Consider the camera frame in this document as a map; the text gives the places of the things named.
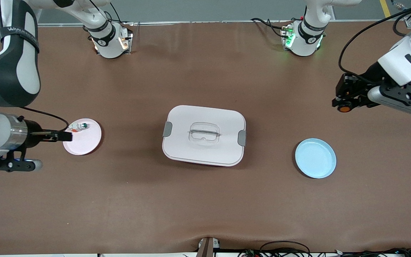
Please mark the brown table cover mat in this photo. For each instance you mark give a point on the brown table cover mat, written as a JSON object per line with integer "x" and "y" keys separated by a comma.
{"x": 205, "y": 207}

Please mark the brown camera stand bracket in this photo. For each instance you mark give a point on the brown camera stand bracket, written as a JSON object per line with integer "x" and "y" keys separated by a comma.
{"x": 205, "y": 248}

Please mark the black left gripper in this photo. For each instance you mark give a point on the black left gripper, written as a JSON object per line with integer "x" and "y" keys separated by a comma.
{"x": 369, "y": 78}

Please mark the white and green push-button switch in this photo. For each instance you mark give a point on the white and green push-button switch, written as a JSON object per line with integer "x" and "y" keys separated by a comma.
{"x": 83, "y": 125}

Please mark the orange and black push-button switch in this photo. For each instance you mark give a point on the orange and black push-button switch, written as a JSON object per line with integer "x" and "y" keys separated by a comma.
{"x": 344, "y": 107}

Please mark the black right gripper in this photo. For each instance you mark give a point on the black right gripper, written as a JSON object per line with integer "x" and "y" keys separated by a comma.
{"x": 33, "y": 133}

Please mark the light blue round plate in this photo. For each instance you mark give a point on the light blue round plate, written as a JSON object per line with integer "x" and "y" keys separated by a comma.
{"x": 316, "y": 160}

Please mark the pink round plate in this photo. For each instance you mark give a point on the pink round plate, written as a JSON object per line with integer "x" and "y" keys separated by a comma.
{"x": 84, "y": 146}

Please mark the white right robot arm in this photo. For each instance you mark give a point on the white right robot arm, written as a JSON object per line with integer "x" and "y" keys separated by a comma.
{"x": 9, "y": 71}

